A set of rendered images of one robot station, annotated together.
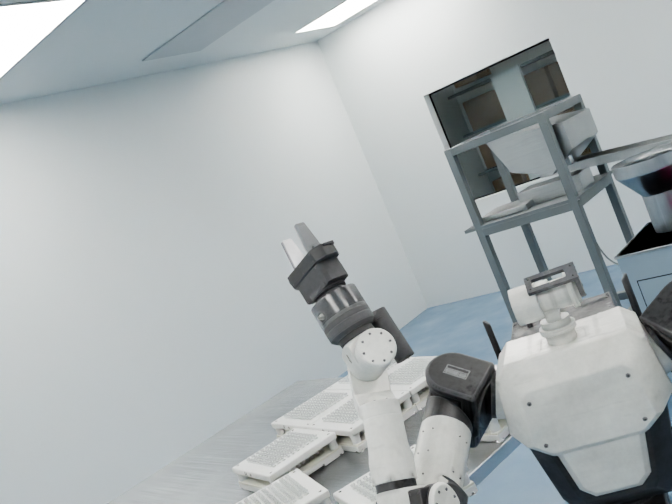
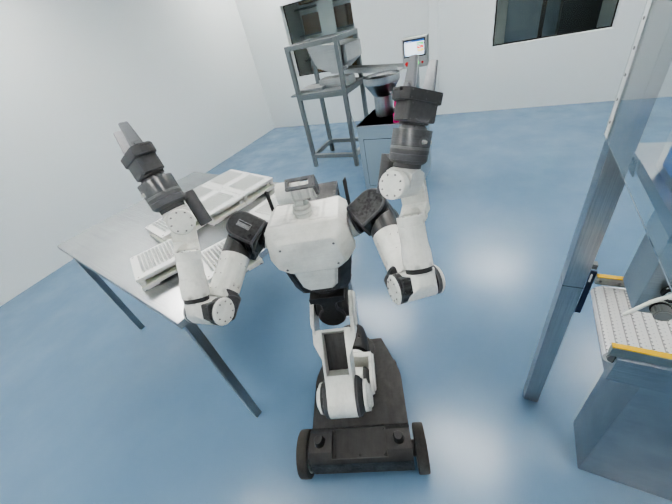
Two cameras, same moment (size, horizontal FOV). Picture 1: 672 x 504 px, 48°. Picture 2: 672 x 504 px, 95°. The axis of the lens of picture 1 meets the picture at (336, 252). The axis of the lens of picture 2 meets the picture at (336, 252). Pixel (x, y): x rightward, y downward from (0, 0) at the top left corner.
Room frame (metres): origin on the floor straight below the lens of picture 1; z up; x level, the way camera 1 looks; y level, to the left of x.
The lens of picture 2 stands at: (0.45, -0.25, 1.69)
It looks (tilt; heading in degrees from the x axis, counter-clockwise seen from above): 37 degrees down; 352
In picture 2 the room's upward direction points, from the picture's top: 14 degrees counter-clockwise
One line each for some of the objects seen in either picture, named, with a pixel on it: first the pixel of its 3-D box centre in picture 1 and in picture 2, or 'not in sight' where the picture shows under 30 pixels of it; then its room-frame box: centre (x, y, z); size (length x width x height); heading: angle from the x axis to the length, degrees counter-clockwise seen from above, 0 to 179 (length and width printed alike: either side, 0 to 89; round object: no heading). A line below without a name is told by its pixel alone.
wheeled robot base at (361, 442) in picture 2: not in sight; (357, 389); (1.28, -0.30, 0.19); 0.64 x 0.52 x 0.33; 162
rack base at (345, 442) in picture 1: (364, 425); (219, 209); (2.31, 0.13, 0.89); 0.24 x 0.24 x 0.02; 33
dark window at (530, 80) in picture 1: (509, 124); (322, 36); (6.76, -1.86, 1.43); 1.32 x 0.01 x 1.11; 48
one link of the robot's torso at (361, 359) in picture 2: not in sight; (354, 374); (1.30, -0.31, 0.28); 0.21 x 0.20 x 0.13; 162
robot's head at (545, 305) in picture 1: (545, 304); (296, 195); (1.29, -0.30, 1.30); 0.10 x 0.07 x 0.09; 72
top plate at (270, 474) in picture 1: (283, 453); (173, 222); (2.22, 0.38, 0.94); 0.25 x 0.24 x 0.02; 123
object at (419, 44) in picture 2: not in sight; (416, 74); (3.51, -1.87, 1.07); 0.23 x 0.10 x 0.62; 48
